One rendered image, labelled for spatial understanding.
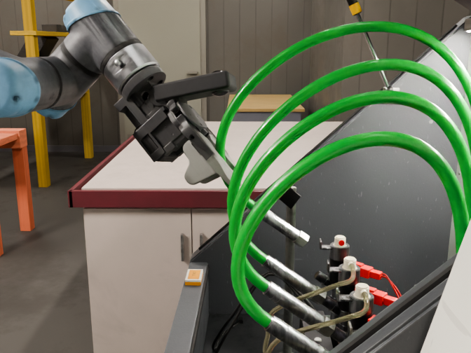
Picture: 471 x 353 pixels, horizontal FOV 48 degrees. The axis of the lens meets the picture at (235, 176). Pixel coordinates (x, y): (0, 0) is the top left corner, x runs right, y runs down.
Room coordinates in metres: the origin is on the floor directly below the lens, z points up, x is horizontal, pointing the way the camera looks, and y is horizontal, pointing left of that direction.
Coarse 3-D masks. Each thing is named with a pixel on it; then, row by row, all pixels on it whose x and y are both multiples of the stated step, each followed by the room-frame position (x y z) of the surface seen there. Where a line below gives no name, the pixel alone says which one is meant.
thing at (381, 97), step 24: (360, 96) 0.56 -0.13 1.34; (384, 96) 0.56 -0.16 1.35; (408, 96) 0.56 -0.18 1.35; (312, 120) 0.56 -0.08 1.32; (288, 144) 0.56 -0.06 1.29; (456, 144) 0.56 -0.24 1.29; (264, 168) 0.56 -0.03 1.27; (240, 192) 0.57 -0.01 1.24; (240, 216) 0.57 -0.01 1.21; (264, 288) 0.56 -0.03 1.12; (312, 312) 0.56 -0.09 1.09
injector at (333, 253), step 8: (336, 248) 0.72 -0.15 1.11; (344, 248) 0.72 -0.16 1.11; (336, 256) 0.71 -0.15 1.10; (344, 256) 0.71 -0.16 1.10; (336, 264) 0.71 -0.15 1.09; (320, 272) 0.73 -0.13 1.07; (336, 272) 0.71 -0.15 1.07; (320, 280) 0.72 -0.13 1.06; (328, 280) 0.72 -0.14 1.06; (336, 280) 0.71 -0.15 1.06; (336, 344) 0.72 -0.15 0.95
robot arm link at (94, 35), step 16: (80, 0) 0.82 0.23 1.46; (96, 0) 0.82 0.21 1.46; (64, 16) 0.82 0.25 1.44; (80, 16) 0.80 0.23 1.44; (96, 16) 0.80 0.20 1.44; (112, 16) 0.81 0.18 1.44; (80, 32) 0.80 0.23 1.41; (96, 32) 0.79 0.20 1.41; (112, 32) 0.79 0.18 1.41; (128, 32) 0.81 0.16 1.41; (80, 48) 0.80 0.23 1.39; (96, 48) 0.79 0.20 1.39; (112, 48) 0.78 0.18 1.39; (96, 64) 0.80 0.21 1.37
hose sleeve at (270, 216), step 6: (264, 216) 0.73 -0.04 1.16; (270, 216) 0.73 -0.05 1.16; (276, 216) 0.73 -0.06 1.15; (270, 222) 0.73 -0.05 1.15; (276, 222) 0.73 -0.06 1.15; (282, 222) 0.73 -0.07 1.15; (276, 228) 0.73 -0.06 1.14; (282, 228) 0.73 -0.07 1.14; (288, 228) 0.73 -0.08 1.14; (294, 228) 0.73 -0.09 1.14; (288, 234) 0.72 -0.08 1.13; (294, 234) 0.73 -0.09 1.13
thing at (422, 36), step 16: (320, 32) 0.73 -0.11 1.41; (336, 32) 0.72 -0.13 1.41; (352, 32) 0.73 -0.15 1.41; (400, 32) 0.72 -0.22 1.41; (416, 32) 0.72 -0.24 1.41; (288, 48) 0.73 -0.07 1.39; (304, 48) 0.73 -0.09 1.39; (432, 48) 0.72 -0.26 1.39; (448, 48) 0.72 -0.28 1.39; (272, 64) 0.73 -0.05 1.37; (256, 80) 0.73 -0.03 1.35; (464, 80) 0.72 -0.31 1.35; (240, 96) 0.73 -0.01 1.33; (224, 128) 0.73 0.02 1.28; (224, 144) 0.73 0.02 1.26
